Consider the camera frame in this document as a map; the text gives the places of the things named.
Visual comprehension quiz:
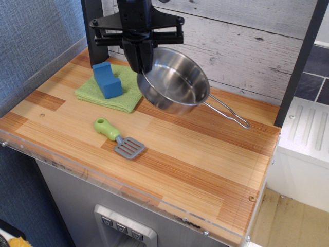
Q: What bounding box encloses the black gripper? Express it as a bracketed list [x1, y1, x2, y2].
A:
[89, 1, 185, 74]

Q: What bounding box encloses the stainless steel pan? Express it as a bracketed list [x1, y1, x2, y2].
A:
[137, 47, 250, 129]

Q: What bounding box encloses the green folded cloth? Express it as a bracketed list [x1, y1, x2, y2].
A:
[75, 62, 142, 113]

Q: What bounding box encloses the clear acrylic edge guard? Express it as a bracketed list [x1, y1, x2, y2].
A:
[0, 128, 281, 243]

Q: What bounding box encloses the blue wooden block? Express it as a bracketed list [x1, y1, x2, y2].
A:
[92, 62, 123, 99]

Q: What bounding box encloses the silver dispenser panel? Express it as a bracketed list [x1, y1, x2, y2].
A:
[94, 204, 158, 246]

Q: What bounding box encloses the white ridged appliance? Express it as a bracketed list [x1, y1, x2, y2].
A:
[267, 97, 328, 211]

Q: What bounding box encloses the yellow object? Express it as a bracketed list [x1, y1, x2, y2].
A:
[8, 237, 32, 247]

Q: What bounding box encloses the green handled grey spatula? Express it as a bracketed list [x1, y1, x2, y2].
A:
[94, 118, 145, 160]

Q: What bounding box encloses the black right post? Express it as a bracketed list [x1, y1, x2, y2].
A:
[274, 0, 328, 127]

